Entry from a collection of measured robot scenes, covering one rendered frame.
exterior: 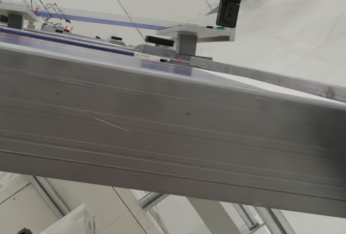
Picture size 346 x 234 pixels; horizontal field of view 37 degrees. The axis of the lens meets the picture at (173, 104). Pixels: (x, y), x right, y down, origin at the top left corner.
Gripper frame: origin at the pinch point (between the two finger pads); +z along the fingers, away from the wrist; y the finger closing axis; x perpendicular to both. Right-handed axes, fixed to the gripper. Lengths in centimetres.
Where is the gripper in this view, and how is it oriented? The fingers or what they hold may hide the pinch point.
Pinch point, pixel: (227, 15)
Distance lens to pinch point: 88.3
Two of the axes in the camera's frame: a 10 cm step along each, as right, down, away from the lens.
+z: -1.8, 9.8, 1.0
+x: -9.7, -1.5, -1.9
